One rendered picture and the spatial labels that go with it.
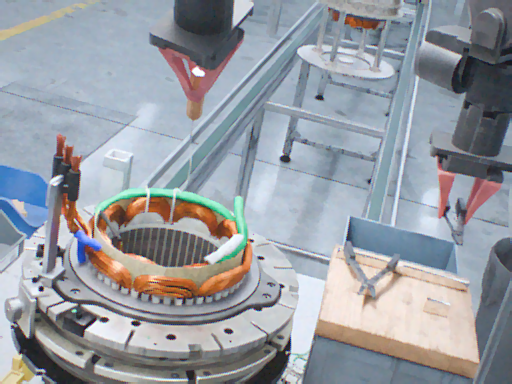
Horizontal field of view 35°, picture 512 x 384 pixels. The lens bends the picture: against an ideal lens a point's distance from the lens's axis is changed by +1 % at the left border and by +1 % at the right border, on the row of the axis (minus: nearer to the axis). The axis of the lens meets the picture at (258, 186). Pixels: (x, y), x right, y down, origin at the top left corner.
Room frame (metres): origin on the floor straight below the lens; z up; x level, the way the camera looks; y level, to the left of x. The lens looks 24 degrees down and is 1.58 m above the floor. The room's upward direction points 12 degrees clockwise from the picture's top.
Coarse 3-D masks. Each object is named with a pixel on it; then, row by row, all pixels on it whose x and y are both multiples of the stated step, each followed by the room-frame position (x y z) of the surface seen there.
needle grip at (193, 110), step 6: (192, 72) 0.79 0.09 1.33; (198, 72) 0.79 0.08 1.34; (192, 78) 0.79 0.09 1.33; (198, 78) 0.78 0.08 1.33; (192, 84) 0.79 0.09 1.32; (198, 84) 0.79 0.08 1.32; (204, 96) 0.80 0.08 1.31; (192, 102) 0.80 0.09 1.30; (186, 108) 0.81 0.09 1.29; (192, 108) 0.80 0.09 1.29; (198, 108) 0.80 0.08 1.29; (186, 114) 0.81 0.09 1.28; (192, 114) 0.80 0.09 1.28; (198, 114) 0.80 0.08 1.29
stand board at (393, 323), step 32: (352, 288) 0.89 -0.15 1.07; (384, 288) 0.91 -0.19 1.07; (416, 288) 0.92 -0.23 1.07; (448, 288) 0.94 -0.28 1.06; (320, 320) 0.80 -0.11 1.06; (352, 320) 0.82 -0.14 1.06; (384, 320) 0.83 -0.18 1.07; (416, 320) 0.85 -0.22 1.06; (448, 320) 0.86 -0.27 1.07; (384, 352) 0.80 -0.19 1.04; (416, 352) 0.79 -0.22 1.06; (448, 352) 0.79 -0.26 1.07
